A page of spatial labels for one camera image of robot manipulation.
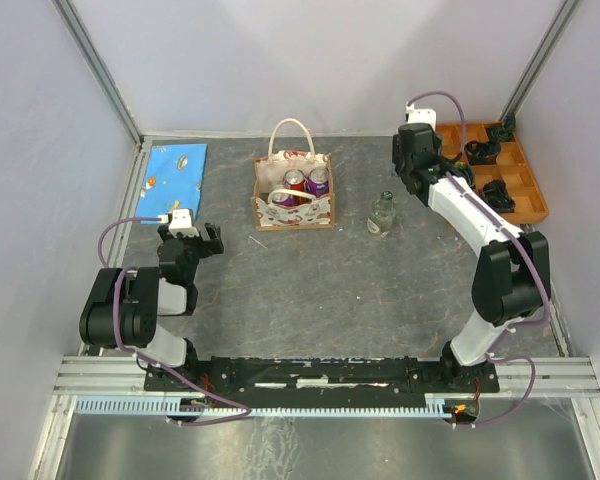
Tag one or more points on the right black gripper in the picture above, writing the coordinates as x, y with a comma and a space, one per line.
396, 160

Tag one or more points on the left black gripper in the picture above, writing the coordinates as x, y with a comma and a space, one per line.
208, 247

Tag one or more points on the clear glass beverage bottle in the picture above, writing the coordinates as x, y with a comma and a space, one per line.
382, 215

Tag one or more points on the red soda can back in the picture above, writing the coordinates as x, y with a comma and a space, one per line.
294, 179

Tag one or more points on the purple soda can back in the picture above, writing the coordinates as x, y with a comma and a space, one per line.
318, 181

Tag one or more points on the purple soda can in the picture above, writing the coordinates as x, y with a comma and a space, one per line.
318, 181
280, 197

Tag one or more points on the patterned canvas tote bag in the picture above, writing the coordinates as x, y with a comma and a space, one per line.
308, 211

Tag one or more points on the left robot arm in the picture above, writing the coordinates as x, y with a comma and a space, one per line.
123, 312

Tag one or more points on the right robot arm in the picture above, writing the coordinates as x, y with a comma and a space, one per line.
512, 277

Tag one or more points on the blue green rolled sock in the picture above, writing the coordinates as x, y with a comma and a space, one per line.
467, 173

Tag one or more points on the black rolled sock upper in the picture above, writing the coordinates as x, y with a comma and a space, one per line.
482, 153

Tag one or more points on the black rolled sock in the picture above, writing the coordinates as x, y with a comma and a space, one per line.
482, 153
497, 197

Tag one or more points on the blue patterned cloth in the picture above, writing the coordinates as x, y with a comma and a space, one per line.
173, 179

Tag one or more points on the purple soda can front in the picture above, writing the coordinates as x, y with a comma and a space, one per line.
280, 197

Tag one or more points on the dark rolled sock corner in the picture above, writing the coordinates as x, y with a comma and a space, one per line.
502, 131

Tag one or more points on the black rolled sock lower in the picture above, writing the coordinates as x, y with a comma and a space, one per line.
497, 197

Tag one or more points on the orange wooden divider tray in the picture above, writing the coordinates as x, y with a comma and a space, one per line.
511, 166

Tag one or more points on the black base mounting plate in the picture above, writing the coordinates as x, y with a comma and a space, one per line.
365, 382

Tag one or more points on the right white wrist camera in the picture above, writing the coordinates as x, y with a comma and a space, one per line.
416, 115

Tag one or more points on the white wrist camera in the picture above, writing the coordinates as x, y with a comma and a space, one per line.
180, 222
416, 115

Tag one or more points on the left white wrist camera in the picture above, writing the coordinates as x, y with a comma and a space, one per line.
180, 222

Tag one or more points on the aluminium front frame rail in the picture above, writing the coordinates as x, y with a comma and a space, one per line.
559, 377

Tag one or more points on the blue slotted cable duct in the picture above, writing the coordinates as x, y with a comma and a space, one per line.
181, 407

